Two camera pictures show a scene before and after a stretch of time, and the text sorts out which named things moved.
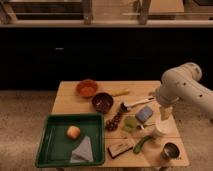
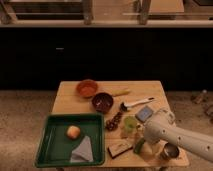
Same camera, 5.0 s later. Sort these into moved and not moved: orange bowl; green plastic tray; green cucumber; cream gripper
Moved: cream gripper
Not moved: orange bowl; green cucumber; green plastic tray
